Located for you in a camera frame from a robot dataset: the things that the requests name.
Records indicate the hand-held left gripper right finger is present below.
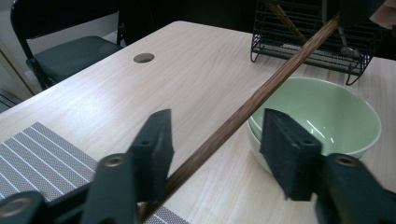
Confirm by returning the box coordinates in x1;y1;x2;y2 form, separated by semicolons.
260;107;396;224

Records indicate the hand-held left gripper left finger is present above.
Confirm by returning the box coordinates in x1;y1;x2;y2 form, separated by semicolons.
78;108;175;224

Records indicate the brown wooden chopstick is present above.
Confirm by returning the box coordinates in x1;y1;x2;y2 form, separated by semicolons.
266;2;307;45
136;13;341;223
268;2;309;45

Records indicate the black wire basket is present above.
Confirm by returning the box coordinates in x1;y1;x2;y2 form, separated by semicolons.
250;0;386;87

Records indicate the green ceramic bowl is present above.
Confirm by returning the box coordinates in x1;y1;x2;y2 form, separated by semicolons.
248;77;383;161
247;120;275;174

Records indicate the metal spoon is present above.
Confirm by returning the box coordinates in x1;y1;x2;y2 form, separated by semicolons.
335;26;363;60

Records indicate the grey striped placemat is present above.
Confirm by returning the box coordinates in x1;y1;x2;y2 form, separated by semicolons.
0;121;191;224

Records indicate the black folding chair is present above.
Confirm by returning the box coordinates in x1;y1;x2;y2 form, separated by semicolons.
9;0;124;91

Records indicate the black curtain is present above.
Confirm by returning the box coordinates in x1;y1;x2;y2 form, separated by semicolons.
124;0;261;34

